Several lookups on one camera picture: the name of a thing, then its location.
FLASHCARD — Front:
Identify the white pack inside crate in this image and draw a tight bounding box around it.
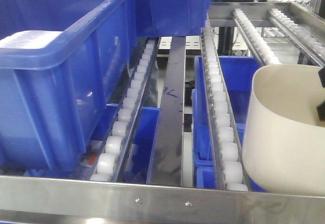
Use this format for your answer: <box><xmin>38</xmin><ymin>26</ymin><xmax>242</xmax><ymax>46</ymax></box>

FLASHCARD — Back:
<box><xmin>1</xmin><ymin>30</ymin><xmax>61</xmax><ymax>49</ymax></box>

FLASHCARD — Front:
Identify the blue crate lower left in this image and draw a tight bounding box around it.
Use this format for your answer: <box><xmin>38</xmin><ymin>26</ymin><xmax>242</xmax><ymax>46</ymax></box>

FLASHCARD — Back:
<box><xmin>91</xmin><ymin>104</ymin><xmax>160</xmax><ymax>184</ymax></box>

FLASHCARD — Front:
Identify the steel front shelf beam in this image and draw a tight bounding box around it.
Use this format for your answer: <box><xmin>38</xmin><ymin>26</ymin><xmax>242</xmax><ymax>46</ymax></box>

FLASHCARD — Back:
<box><xmin>1</xmin><ymin>176</ymin><xmax>324</xmax><ymax>223</ymax></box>

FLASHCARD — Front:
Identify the steel divider rail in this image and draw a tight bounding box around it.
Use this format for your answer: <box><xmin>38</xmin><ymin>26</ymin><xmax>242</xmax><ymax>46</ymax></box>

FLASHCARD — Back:
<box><xmin>146</xmin><ymin>37</ymin><xmax>186</xmax><ymax>186</ymax></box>

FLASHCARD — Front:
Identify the white roller track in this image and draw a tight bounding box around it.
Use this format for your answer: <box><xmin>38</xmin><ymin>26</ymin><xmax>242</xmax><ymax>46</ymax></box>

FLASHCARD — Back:
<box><xmin>233</xmin><ymin>9</ymin><xmax>281</xmax><ymax>66</ymax></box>
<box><xmin>201</xmin><ymin>27</ymin><xmax>250</xmax><ymax>191</ymax></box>
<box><xmin>86</xmin><ymin>38</ymin><xmax>159</xmax><ymax>182</ymax></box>
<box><xmin>269</xmin><ymin>9</ymin><xmax>324</xmax><ymax>67</ymax></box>

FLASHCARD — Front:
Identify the white roller track left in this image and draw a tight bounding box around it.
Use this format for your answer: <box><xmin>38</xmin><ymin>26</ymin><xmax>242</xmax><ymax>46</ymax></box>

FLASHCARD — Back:
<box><xmin>86</xmin><ymin>38</ymin><xmax>159</xmax><ymax>182</ymax></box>

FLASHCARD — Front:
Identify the large blue crate front left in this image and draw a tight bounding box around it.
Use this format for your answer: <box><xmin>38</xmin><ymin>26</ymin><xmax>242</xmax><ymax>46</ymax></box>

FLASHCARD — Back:
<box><xmin>1</xmin><ymin>0</ymin><xmax>137</xmax><ymax>171</ymax></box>

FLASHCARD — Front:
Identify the blue crate rear centre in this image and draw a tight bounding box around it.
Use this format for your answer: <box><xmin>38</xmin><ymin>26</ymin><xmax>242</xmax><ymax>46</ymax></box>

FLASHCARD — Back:
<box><xmin>136</xmin><ymin>0</ymin><xmax>211</xmax><ymax>37</ymax></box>

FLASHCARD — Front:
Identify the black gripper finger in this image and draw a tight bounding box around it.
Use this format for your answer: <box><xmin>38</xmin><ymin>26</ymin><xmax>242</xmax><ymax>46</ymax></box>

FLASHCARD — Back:
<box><xmin>315</xmin><ymin>66</ymin><xmax>325</xmax><ymax>126</ymax></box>

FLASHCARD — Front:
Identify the white roller track centre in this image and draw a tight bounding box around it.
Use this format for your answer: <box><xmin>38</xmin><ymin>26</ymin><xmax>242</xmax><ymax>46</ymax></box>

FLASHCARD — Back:
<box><xmin>201</xmin><ymin>27</ymin><xmax>250</xmax><ymax>191</ymax></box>

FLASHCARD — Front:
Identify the white plastic bin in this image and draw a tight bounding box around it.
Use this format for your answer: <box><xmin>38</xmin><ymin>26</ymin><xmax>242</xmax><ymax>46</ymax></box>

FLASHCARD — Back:
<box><xmin>242</xmin><ymin>65</ymin><xmax>324</xmax><ymax>196</ymax></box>

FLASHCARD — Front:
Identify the white roller track far right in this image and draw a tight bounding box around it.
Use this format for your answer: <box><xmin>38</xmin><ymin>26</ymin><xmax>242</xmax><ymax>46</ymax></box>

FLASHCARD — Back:
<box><xmin>269</xmin><ymin>9</ymin><xmax>324</xmax><ymax>67</ymax></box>

